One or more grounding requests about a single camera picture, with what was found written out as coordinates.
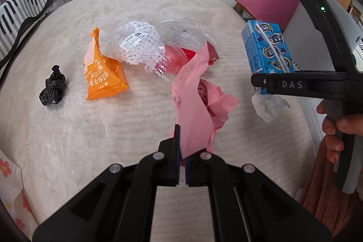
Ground person's right leg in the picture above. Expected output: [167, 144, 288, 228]
[295, 140, 363, 220]

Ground clear plastic bag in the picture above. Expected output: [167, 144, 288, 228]
[153, 19, 212, 81]

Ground person's right hand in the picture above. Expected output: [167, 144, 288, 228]
[316, 103, 363, 164]

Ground striped chair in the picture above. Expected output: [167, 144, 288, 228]
[0, 0, 53, 68]

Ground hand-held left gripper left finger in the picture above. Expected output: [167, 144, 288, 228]
[32, 124, 182, 242]

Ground white foam fruit net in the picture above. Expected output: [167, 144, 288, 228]
[113, 20, 161, 74]

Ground black plastic bag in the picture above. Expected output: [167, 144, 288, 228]
[39, 66, 67, 106]

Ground blue milk carton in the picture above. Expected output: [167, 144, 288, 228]
[241, 19, 295, 95]

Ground orange snack packet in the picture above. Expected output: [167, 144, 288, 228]
[83, 27, 129, 101]

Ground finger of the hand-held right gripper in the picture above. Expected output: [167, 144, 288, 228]
[251, 72, 351, 96]

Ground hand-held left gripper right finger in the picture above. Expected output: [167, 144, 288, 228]
[184, 150, 332, 242]

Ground red plastic bag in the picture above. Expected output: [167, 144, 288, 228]
[155, 45, 219, 75]

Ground white tissue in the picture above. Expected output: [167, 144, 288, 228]
[252, 89, 291, 123]

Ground pink paper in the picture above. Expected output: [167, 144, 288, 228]
[171, 45, 239, 166]

